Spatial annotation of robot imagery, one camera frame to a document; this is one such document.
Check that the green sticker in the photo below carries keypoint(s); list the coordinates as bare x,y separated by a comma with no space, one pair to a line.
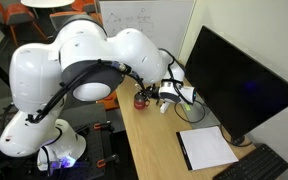
187,107

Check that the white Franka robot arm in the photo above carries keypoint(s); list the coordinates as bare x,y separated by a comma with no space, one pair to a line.
34,73

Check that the grey monitor stand base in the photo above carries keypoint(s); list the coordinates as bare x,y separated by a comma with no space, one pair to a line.
202,117

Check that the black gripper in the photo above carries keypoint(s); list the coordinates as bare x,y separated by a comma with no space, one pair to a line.
153,92

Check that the white round table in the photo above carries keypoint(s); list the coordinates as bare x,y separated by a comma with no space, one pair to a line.
47,2

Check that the black keyboard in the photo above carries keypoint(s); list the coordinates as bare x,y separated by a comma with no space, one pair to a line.
254,165

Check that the whiteboard with drawings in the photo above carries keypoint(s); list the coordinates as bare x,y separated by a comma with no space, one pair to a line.
150,20

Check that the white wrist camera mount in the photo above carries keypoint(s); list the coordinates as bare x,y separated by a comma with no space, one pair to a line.
164,106

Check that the orange black clamp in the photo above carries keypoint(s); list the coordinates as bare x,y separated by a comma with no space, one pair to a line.
106,160
102,126

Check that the black computer monitor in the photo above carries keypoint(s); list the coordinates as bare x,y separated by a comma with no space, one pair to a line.
230,80

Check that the red metal mug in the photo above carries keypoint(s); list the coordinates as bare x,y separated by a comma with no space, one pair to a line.
139,104

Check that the grey chair orange legs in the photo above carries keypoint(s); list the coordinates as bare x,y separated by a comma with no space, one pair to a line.
59,17

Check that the white notepad black binding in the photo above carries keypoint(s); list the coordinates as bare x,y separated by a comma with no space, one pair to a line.
207,148

